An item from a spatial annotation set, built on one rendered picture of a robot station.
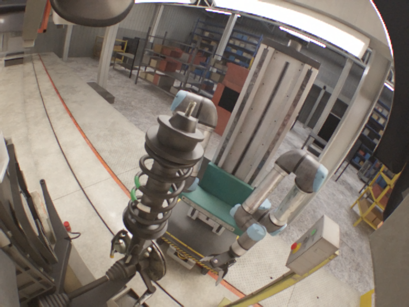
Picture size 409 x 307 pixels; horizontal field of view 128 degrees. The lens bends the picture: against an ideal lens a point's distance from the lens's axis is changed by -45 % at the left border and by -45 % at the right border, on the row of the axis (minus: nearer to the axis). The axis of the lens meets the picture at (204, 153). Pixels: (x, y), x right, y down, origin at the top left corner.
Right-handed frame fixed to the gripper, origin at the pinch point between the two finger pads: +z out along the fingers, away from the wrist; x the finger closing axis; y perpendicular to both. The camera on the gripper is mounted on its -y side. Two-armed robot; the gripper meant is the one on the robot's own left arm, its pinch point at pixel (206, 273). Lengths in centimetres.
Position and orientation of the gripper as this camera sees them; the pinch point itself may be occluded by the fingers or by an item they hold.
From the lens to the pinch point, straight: 98.9
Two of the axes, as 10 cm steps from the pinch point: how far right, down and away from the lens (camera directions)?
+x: -5.0, -5.5, 6.7
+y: 6.2, 3.1, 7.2
